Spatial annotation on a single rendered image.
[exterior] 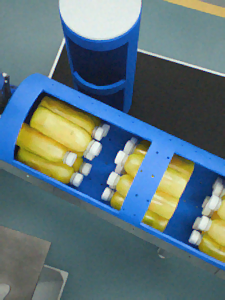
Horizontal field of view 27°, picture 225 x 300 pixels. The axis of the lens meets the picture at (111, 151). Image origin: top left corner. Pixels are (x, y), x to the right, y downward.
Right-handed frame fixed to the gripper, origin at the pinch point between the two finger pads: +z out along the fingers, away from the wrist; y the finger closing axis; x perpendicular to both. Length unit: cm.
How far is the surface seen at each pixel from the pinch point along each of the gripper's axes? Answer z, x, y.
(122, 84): 55, 17, -44
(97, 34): 12.3, 9.4, -39.6
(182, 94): 101, 40, -71
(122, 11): 12, 13, -51
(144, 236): 29, 52, 11
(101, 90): 55, 11, -38
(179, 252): 29, 65, 11
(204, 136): 101, 60, -55
